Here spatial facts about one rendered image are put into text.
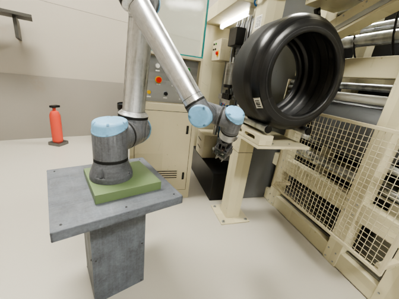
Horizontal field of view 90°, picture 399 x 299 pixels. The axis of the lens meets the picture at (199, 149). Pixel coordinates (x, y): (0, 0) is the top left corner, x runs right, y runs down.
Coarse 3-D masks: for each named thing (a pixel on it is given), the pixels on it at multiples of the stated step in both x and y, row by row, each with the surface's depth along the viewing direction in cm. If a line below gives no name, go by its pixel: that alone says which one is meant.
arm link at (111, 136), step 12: (96, 120) 85; (108, 120) 86; (120, 120) 88; (96, 132) 82; (108, 132) 82; (120, 132) 85; (132, 132) 94; (96, 144) 84; (108, 144) 84; (120, 144) 86; (132, 144) 97; (96, 156) 86; (108, 156) 85; (120, 156) 88
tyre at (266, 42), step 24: (264, 24) 113; (288, 24) 94; (312, 24) 96; (240, 48) 115; (264, 48) 96; (312, 48) 125; (336, 48) 103; (240, 72) 109; (264, 72) 98; (312, 72) 133; (336, 72) 110; (240, 96) 115; (264, 96) 102; (288, 96) 140; (312, 96) 132; (264, 120) 112; (288, 120) 111; (312, 120) 120
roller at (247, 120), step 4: (244, 120) 131; (248, 120) 127; (252, 120) 123; (256, 120) 121; (248, 124) 128; (252, 124) 122; (256, 124) 118; (260, 124) 115; (264, 124) 113; (256, 128) 119; (260, 128) 114; (264, 128) 111; (268, 128) 110; (268, 132) 111
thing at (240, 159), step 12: (264, 0) 125; (276, 0) 123; (264, 12) 125; (276, 12) 126; (240, 108) 152; (240, 144) 152; (240, 156) 156; (228, 168) 171; (240, 168) 160; (228, 180) 171; (240, 180) 165; (228, 192) 170; (240, 192) 169; (228, 204) 170; (240, 204) 174; (228, 216) 175
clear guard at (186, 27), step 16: (160, 0) 138; (176, 0) 141; (192, 0) 144; (208, 0) 146; (160, 16) 142; (176, 16) 144; (192, 16) 147; (176, 32) 148; (192, 32) 151; (176, 48) 152; (192, 48) 155
